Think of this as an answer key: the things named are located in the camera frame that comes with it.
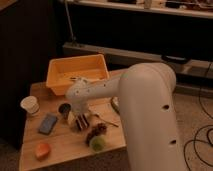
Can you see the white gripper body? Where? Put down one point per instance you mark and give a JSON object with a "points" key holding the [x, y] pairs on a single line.
{"points": [[72, 120]]}

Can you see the striped brown white eraser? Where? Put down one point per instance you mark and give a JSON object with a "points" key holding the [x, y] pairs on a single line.
{"points": [[82, 122]]}

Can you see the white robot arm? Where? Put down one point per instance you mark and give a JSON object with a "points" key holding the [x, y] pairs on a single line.
{"points": [[144, 93]]}

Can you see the dark metal cup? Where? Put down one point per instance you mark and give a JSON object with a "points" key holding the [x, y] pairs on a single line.
{"points": [[64, 110]]}

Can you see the white paper cup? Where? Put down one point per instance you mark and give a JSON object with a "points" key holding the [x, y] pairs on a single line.
{"points": [[30, 105]]}

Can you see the blue sponge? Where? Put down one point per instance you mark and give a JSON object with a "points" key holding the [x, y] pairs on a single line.
{"points": [[47, 124]]}

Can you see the dark red grape bunch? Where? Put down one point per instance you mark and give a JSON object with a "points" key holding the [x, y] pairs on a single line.
{"points": [[97, 130]]}

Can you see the green kiwi half toy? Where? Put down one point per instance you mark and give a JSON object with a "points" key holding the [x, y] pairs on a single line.
{"points": [[97, 144]]}

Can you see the orange toy fruit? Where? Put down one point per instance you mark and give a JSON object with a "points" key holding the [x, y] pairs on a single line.
{"points": [[42, 150]]}

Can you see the orange plastic bin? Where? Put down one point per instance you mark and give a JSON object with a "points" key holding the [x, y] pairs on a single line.
{"points": [[61, 71]]}

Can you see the grey metal shelf rail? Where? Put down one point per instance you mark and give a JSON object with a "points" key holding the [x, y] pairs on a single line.
{"points": [[125, 57]]}

